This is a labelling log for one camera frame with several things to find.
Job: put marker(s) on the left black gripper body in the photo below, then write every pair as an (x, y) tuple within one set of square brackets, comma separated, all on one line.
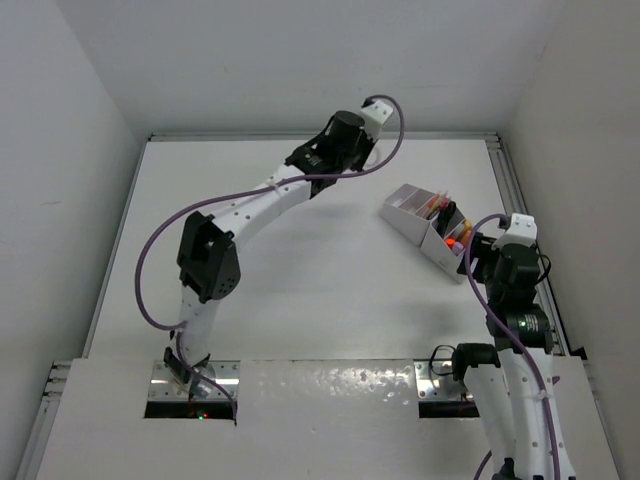
[(354, 160)]

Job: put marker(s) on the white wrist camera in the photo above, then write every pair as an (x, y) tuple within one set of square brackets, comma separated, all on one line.
[(375, 114), (521, 230)]

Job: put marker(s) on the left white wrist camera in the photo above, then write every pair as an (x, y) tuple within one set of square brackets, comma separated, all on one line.
[(375, 114)]

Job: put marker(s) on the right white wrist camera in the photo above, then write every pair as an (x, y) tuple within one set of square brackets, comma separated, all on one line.
[(521, 230)]

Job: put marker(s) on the metal base plate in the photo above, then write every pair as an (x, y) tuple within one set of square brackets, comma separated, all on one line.
[(165, 387), (434, 382)]

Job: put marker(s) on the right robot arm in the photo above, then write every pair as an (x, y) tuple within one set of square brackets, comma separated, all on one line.
[(511, 379)]

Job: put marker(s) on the orange pastel highlighter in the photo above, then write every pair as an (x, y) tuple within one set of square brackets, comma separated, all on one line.
[(463, 238)]

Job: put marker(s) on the small black scissors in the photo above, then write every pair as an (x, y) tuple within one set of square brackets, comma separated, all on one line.
[(444, 217)]

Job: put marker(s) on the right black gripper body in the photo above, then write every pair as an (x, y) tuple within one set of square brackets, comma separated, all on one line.
[(481, 247)]

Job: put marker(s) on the pink pen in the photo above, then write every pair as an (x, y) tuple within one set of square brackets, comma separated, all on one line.
[(429, 214)]

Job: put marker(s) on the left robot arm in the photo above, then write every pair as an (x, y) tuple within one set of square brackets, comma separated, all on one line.
[(210, 245)]

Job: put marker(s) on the white pink compartment organizer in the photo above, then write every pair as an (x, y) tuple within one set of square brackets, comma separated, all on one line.
[(405, 210)]

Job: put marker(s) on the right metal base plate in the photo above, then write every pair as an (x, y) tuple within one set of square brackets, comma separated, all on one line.
[(434, 382)]

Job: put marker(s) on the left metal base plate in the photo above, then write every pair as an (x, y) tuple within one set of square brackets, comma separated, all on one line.
[(165, 387)]

